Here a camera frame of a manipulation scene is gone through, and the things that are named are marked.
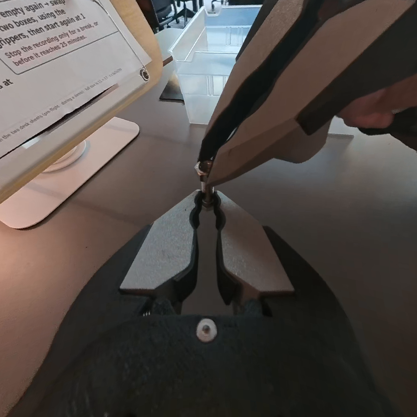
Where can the wooden display board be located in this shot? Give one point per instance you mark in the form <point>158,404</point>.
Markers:
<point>140,32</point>

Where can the white stand base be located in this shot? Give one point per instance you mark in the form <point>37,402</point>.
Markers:
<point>81,169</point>

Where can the dark office chair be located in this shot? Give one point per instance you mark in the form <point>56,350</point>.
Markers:
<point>166,13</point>

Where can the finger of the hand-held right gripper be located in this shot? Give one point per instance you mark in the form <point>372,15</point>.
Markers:
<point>325,71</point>
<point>260,39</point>

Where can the printed instruction sheet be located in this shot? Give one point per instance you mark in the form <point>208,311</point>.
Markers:
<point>65,65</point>

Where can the black flat pad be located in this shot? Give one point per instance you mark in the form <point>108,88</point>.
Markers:
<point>171,91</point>

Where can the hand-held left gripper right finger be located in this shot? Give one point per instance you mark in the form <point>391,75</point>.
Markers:
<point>251,257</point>

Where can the metal board grommet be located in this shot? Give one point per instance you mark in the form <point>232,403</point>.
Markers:
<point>144,74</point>

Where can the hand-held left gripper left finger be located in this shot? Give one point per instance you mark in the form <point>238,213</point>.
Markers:
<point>159,257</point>

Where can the clear plastic bin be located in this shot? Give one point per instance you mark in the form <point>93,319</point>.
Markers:
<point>202,97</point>

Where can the silver bolt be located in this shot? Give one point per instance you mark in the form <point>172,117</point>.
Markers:
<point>207,194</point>

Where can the silver hex nut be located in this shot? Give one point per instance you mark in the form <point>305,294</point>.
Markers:
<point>202,168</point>

